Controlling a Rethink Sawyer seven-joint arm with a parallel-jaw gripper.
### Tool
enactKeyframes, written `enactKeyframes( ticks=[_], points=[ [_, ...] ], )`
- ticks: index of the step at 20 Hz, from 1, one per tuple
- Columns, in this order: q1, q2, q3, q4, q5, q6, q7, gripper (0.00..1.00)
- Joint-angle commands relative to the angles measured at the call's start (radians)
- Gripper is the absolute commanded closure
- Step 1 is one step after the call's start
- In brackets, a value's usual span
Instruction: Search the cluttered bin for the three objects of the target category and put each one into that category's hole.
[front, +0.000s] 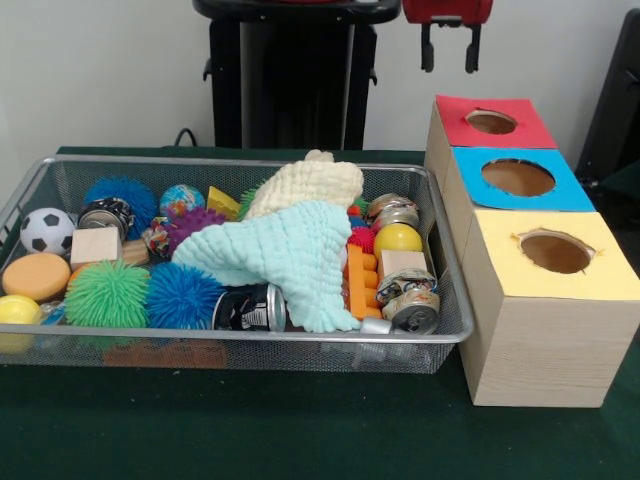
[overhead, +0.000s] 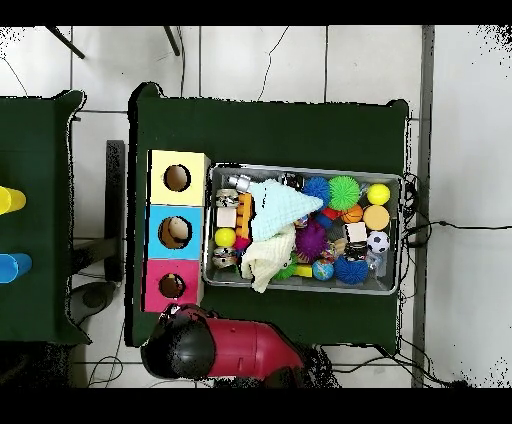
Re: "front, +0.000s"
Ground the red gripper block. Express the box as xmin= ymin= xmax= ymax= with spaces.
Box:
xmin=402 ymin=0 xmax=494 ymax=74

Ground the cream waffle cloth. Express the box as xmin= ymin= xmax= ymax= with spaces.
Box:
xmin=239 ymin=149 xmax=365 ymax=220

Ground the light blue waffle cloth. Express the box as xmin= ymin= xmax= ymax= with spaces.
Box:
xmin=170 ymin=199 xmax=362 ymax=334

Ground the wooden box with three holes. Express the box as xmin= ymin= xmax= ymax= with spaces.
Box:
xmin=423 ymin=94 xmax=640 ymax=409

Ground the black upright panel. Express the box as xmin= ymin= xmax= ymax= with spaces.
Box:
xmin=574 ymin=7 xmax=640 ymax=176

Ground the dark green table cloth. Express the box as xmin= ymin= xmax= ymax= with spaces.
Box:
xmin=0 ymin=145 xmax=640 ymax=480
xmin=597 ymin=159 xmax=640 ymax=201

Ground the small globe ball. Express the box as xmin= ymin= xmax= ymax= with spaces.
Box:
xmin=158 ymin=183 xmax=206 ymax=217

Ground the purple spiky rubber ball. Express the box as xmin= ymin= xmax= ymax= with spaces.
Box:
xmin=164 ymin=204 xmax=227 ymax=256

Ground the dark blue spiky ball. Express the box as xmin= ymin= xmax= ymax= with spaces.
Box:
xmin=83 ymin=174 xmax=160 ymax=241

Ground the blue spiky rubber ball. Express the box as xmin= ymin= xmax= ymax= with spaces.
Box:
xmin=146 ymin=262 xmax=226 ymax=331

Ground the plain wooden cube block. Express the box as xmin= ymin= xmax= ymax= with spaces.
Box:
xmin=69 ymin=225 xmax=124 ymax=271

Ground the green spiky rubber ball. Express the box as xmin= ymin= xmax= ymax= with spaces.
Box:
xmin=64 ymin=259 xmax=151 ymax=329

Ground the small soccer ball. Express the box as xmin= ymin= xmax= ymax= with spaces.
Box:
xmin=19 ymin=207 xmax=76 ymax=256

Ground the orange foam ball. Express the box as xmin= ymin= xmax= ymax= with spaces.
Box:
xmin=1 ymin=252 xmax=72 ymax=302

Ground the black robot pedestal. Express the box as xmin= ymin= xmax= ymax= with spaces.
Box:
xmin=192 ymin=0 xmax=404 ymax=151

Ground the wire mesh bin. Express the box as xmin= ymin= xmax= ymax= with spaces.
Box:
xmin=0 ymin=154 xmax=475 ymax=375

